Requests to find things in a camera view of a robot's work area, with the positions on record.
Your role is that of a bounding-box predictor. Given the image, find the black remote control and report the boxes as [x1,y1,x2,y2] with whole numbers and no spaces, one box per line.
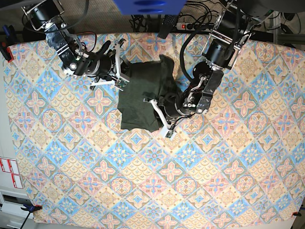
[157,15,178,39]

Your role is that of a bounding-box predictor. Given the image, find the white power strip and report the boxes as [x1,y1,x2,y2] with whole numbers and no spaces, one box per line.
[173,22,214,34]

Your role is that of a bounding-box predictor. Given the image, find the dark green long-sleeve shirt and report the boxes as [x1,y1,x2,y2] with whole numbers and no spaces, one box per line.
[117,55,177,132]

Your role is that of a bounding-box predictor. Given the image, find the orange clamp right edge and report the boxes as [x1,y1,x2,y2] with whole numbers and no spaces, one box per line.
[292,212,302,217]

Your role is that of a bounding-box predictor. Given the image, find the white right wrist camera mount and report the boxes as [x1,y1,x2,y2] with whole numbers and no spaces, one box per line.
[86,39,130,91]

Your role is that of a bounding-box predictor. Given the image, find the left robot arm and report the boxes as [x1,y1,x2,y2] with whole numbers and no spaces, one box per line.
[153,0,273,125]

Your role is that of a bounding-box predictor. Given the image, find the colourful patterned tablecloth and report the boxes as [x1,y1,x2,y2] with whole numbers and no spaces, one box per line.
[3,41,305,229]

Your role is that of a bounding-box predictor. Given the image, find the red white label stickers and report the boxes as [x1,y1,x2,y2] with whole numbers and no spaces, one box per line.
[0,157,23,189]

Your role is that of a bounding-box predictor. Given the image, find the blue plastic box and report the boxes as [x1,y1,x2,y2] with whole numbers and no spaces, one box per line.
[113,0,186,15]

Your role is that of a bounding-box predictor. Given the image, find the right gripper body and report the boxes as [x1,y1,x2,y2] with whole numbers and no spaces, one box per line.
[91,40,129,79]

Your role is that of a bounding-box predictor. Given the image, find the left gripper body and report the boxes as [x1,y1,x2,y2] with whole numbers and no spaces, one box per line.
[157,93,191,122]

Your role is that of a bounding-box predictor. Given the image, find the blue clamp lower left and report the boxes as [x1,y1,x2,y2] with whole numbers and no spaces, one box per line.
[20,204,42,229]

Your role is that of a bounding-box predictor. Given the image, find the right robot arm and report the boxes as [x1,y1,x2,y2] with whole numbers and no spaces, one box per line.
[22,0,129,82]

